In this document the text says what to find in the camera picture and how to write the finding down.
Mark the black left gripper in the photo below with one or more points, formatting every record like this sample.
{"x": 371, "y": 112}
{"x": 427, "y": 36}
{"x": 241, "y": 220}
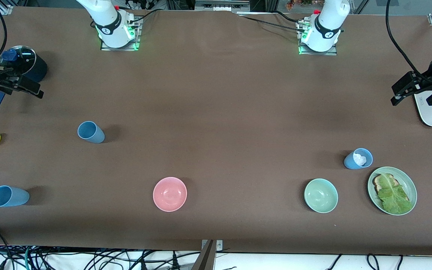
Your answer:
{"x": 431, "y": 76}

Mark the blue plastic cup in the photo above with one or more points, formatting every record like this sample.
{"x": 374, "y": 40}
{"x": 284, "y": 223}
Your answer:
{"x": 15, "y": 197}
{"x": 93, "y": 134}
{"x": 350, "y": 162}

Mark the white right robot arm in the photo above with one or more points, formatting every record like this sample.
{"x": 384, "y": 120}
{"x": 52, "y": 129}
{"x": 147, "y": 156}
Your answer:
{"x": 113, "y": 26}

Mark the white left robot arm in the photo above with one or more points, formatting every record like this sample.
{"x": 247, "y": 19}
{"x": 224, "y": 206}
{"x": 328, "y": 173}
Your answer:
{"x": 326, "y": 30}

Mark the glass lid blue knob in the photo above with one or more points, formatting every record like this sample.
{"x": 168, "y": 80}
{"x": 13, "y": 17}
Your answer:
{"x": 23, "y": 58}

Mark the dark blue saucepan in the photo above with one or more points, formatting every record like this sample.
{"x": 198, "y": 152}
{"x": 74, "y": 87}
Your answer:
{"x": 40, "y": 69}

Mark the crumpled white paper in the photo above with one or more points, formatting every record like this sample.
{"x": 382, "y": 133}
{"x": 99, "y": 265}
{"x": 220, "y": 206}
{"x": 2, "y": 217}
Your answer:
{"x": 359, "y": 158}

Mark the toasted bread slice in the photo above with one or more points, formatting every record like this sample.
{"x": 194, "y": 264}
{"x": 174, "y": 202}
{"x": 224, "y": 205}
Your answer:
{"x": 379, "y": 183}

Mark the pale green plate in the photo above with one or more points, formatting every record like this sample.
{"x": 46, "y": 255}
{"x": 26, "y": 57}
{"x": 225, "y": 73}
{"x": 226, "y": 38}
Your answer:
{"x": 411, "y": 187}

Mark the green lettuce leaf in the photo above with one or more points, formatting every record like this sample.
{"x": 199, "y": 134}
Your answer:
{"x": 394, "y": 197}

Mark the pale green bowl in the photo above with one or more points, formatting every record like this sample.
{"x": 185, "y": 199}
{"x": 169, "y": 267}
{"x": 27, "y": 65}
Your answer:
{"x": 321, "y": 195}

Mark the pink bowl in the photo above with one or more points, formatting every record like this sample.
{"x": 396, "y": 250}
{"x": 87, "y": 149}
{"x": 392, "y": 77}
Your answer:
{"x": 170, "y": 194}

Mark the dark stand leg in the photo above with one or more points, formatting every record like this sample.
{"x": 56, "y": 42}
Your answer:
{"x": 205, "y": 259}

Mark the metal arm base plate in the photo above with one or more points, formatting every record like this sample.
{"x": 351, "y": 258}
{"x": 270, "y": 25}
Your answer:
{"x": 105, "y": 47}
{"x": 332, "y": 53}

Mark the grey metal frame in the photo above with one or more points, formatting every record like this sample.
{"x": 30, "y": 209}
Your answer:
{"x": 219, "y": 5}

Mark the metal table bracket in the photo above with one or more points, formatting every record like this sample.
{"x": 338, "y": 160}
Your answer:
{"x": 219, "y": 245}

